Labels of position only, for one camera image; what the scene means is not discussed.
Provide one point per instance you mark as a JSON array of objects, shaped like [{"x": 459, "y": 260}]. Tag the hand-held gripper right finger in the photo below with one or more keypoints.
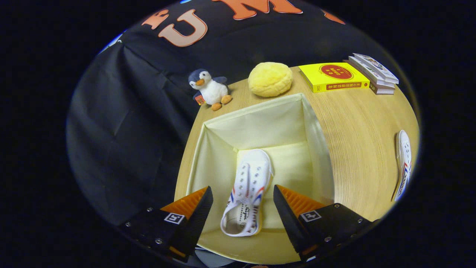
[{"x": 290, "y": 221}]

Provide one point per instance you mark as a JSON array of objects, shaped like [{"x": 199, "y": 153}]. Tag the penguin plush toy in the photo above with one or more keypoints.
[{"x": 212, "y": 91}]

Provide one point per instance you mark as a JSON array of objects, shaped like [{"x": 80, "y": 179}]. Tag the beige fabric storage box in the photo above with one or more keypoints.
[{"x": 267, "y": 123}]

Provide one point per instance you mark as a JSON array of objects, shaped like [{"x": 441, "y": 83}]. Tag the yellow round plush cushion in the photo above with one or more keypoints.
[{"x": 269, "y": 79}]

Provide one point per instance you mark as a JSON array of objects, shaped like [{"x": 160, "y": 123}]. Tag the white floral cover book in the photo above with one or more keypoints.
[{"x": 375, "y": 66}]

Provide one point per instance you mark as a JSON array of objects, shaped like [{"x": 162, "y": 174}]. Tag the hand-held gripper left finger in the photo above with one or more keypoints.
[{"x": 195, "y": 221}]

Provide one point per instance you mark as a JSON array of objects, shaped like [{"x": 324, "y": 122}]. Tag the yellow book with red circle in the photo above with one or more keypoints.
[{"x": 331, "y": 74}]

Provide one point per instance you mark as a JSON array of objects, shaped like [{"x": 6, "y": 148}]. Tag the brown cover book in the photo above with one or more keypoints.
[{"x": 383, "y": 91}]

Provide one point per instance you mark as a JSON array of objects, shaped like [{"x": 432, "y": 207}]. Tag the white canvas shoe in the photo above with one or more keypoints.
[
  {"x": 403, "y": 156},
  {"x": 253, "y": 175}
]

